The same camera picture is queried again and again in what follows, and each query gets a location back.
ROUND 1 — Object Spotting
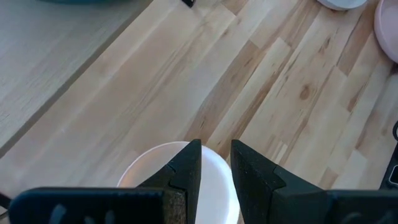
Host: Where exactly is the wooden shelf with black frame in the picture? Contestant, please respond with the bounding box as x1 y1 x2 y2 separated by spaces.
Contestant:
0 0 197 159

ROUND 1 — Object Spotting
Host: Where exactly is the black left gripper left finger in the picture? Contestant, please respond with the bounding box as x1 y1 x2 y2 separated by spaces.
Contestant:
8 138 203 224

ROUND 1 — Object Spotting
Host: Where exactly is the pale pink plate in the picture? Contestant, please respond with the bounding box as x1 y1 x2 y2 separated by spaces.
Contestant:
374 0 398 65

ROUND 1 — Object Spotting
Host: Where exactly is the black camera box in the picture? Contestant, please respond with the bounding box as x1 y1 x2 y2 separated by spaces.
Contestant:
379 120 398 191

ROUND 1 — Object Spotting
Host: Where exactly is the white plate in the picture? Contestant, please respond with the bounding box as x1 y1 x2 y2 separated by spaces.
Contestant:
316 0 369 12
116 141 241 224

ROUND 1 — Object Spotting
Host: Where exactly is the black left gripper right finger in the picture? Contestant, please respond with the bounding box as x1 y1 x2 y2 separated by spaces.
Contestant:
230 139 398 224

